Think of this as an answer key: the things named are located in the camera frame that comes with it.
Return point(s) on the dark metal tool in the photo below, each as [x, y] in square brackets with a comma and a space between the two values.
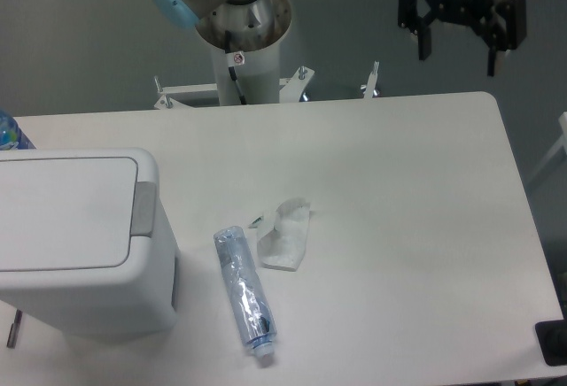
[14, 330]

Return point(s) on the grey lid push button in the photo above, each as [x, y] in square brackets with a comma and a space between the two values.
[143, 210]

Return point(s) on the white frame at right edge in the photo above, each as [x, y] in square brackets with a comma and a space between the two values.
[551, 160]

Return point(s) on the crumpled white tissue packet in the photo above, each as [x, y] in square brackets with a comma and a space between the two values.
[281, 234]

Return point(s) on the blue water bottle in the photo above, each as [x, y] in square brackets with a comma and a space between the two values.
[12, 137]

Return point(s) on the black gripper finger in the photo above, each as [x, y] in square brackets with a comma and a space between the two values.
[419, 26]
[502, 27]

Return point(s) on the crushed clear plastic bottle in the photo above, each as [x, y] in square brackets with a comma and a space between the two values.
[252, 314]

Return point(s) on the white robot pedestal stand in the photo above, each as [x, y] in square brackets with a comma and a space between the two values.
[240, 78]

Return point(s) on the black clamp at table corner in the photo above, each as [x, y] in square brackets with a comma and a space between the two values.
[552, 339]

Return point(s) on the white trash can body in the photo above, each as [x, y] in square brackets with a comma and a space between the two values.
[135, 297]

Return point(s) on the white trash can lid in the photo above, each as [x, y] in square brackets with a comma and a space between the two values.
[66, 213]

